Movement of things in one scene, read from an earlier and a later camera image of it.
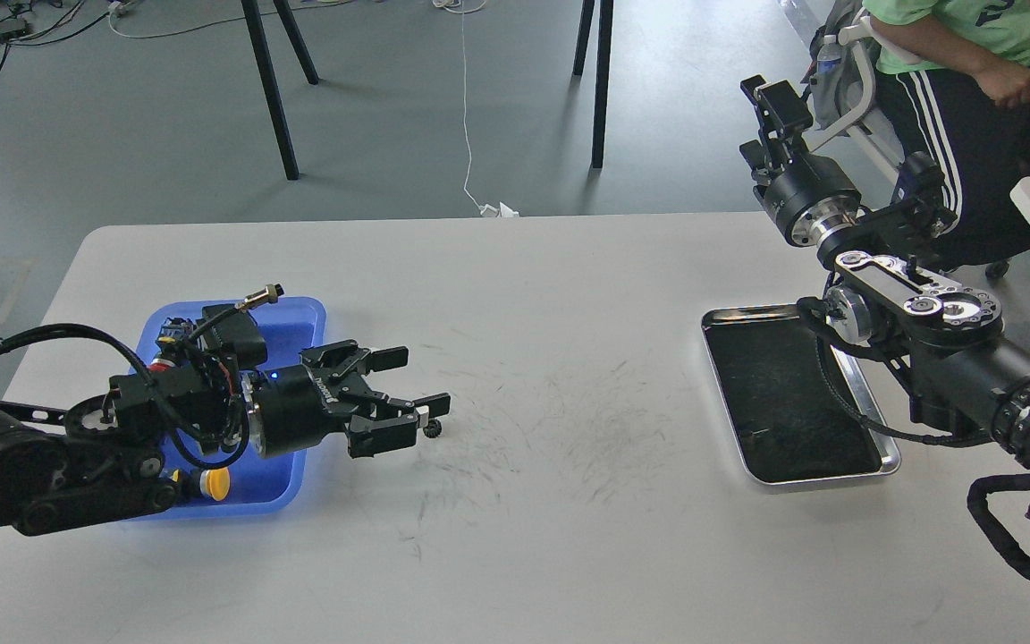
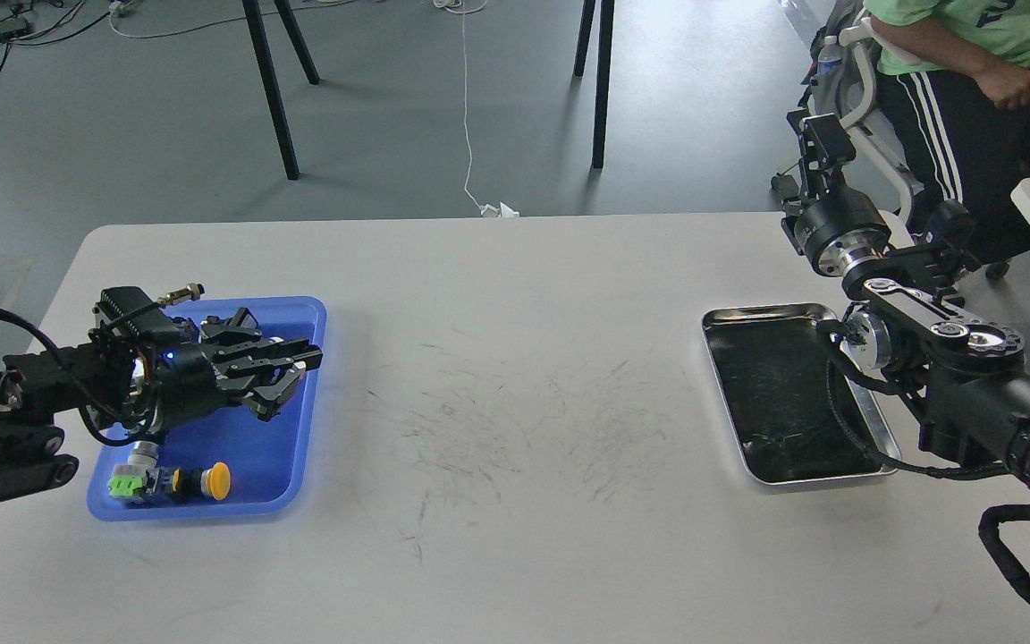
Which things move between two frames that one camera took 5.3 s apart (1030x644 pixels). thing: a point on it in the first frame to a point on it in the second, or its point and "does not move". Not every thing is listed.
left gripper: (291, 413) to (186, 379)
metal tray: (790, 422) does not move
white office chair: (843, 86) does not move
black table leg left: (275, 104) does not move
